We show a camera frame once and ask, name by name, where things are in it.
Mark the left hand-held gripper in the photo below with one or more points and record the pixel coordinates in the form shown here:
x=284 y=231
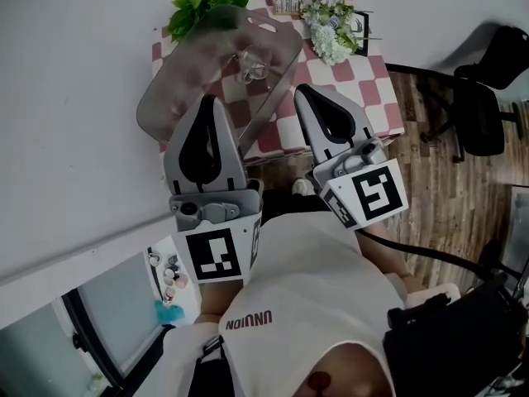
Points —
x=215 y=259

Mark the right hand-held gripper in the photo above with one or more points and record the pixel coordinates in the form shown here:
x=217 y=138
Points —
x=378 y=192

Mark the transparent grey plastic basket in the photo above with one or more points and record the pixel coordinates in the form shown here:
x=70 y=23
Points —
x=186 y=70

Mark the clear glass cup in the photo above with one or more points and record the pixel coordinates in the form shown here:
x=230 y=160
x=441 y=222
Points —
x=256 y=63

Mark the person's left forearm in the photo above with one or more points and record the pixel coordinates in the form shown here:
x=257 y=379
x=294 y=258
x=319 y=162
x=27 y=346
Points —
x=219 y=300

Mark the person's right forearm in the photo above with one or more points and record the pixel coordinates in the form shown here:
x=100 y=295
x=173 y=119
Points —
x=386 y=250

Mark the pink cup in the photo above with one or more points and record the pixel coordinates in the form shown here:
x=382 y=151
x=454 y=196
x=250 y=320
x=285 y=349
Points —
x=181 y=280

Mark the pink checkered table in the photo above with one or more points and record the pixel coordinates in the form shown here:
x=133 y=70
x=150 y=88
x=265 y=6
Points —
x=365 y=93

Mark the person's white shoe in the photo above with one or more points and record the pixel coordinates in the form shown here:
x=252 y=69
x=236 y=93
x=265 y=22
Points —
x=301 y=186

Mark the person's black trousers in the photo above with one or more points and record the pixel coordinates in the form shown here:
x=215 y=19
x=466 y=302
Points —
x=289 y=203

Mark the white flower bouquet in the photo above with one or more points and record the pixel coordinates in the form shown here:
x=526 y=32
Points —
x=330 y=35

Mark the white mug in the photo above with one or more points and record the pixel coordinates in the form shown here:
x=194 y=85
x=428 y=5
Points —
x=154 y=259

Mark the black office chair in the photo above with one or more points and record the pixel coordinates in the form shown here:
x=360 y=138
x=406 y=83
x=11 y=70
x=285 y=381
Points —
x=479 y=110

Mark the green leafy plant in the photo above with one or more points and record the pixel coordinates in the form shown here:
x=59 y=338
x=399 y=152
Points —
x=194 y=6

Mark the teal cloth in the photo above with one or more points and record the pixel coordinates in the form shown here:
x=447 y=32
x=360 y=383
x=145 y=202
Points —
x=167 y=312

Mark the person's white shirt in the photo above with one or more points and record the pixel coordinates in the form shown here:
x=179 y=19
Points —
x=306 y=288

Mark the black-framed glass door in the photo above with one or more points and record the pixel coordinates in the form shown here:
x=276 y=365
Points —
x=103 y=317

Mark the black equipment bag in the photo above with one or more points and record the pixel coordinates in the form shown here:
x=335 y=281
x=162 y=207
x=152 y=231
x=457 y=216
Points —
x=454 y=337

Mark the black picture frame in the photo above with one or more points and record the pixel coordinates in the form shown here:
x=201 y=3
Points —
x=365 y=31

